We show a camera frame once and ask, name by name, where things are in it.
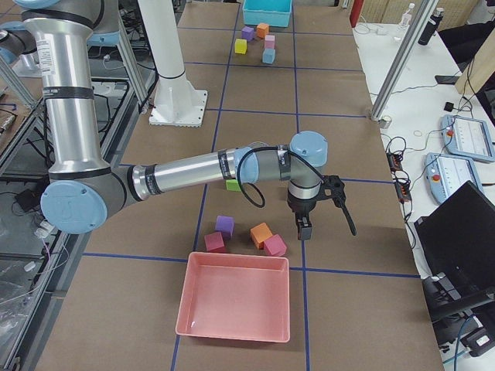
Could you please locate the light blue block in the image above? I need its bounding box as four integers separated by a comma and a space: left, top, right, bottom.
262, 48, 276, 64

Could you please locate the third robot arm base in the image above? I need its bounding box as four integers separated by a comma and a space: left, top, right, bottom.
1, 21, 41, 78

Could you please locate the near magenta block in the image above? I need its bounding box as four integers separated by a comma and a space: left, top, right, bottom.
263, 234, 287, 257

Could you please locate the near orange block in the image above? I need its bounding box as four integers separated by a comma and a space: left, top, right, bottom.
250, 223, 273, 250

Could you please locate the orange block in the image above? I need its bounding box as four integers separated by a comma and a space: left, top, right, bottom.
250, 223, 273, 250
256, 22, 269, 39

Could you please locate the near purple block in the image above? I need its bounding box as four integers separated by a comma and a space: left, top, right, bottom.
215, 215, 235, 240

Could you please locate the purple block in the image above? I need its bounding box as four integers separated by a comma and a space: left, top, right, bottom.
215, 215, 235, 240
241, 26, 254, 42

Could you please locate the green block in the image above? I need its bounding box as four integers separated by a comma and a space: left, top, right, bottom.
225, 179, 241, 192

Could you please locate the near red block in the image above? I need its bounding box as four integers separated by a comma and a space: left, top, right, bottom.
204, 232, 227, 254

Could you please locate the pink plastic tray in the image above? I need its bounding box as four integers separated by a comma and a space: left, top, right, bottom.
176, 252, 290, 343

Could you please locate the black orange power strip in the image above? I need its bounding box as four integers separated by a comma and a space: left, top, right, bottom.
386, 152, 412, 204

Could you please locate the lower teach pendant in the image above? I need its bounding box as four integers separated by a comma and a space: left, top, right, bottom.
425, 152, 483, 204

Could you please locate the teach pendant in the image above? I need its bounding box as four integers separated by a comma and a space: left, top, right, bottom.
440, 114, 494, 163
425, 152, 483, 204

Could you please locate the black laptop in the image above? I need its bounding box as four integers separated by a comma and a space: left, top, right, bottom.
414, 181, 494, 296

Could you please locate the far pink block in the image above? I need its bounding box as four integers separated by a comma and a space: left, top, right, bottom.
264, 34, 275, 49

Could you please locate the upper teach pendant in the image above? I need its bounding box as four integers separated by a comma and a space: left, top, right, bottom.
440, 114, 494, 163

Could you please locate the yellow block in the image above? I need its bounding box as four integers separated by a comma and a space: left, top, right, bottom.
234, 39, 248, 55

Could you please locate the far purple block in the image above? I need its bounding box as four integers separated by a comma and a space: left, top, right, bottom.
241, 26, 254, 42

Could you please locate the far orange block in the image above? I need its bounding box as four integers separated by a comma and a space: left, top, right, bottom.
256, 22, 269, 39

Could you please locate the blue plastic bin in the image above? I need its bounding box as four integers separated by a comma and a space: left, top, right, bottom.
242, 0, 292, 28

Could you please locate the clear plastic bottle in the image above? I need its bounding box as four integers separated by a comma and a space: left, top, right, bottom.
398, 2, 415, 28

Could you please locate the black water bottle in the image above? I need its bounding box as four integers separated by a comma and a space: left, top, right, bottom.
418, 7, 445, 46

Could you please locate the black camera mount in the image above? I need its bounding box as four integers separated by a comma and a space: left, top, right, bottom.
319, 175, 346, 203

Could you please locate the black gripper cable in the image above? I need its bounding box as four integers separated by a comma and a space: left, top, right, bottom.
237, 145, 357, 237

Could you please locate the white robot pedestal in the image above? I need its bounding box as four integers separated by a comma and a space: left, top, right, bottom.
138, 0, 208, 128

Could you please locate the aluminium frame post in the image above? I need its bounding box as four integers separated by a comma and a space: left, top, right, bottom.
370, 0, 438, 121

